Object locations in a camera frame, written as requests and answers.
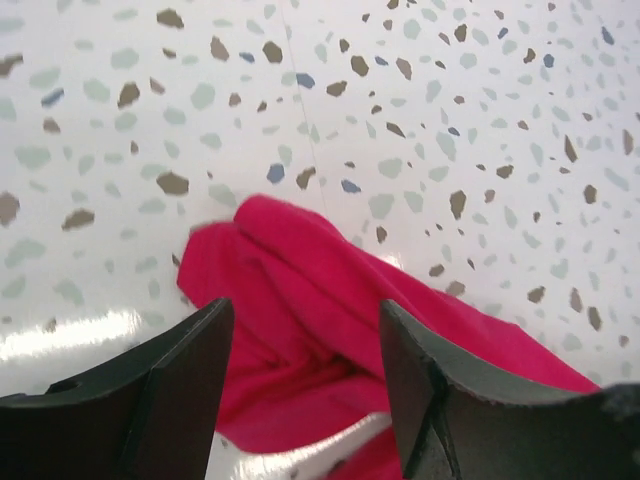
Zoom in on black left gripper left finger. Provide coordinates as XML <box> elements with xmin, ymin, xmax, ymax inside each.
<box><xmin>1</xmin><ymin>299</ymin><xmax>234</xmax><ymax>479</ymax></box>

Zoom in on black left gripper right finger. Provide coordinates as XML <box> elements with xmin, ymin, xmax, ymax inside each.
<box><xmin>379</xmin><ymin>300</ymin><xmax>639</xmax><ymax>479</ymax></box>

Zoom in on magenta pink t-shirt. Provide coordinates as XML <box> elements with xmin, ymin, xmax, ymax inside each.
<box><xmin>177</xmin><ymin>195</ymin><xmax>600</xmax><ymax>479</ymax></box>

